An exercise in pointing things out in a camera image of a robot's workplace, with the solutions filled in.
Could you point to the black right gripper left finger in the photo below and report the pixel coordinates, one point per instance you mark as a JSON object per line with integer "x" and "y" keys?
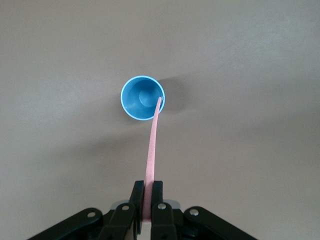
{"x": 120, "y": 220}

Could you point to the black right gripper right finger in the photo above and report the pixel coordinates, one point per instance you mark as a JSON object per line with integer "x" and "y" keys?
{"x": 162, "y": 220}

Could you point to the pink chopstick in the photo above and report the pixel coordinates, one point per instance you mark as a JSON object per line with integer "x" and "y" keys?
{"x": 152, "y": 150}

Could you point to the blue cup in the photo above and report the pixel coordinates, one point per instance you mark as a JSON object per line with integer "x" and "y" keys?
{"x": 136, "y": 105}

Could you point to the brown table cover sheet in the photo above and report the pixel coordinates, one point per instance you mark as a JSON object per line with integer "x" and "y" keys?
{"x": 75, "y": 75}

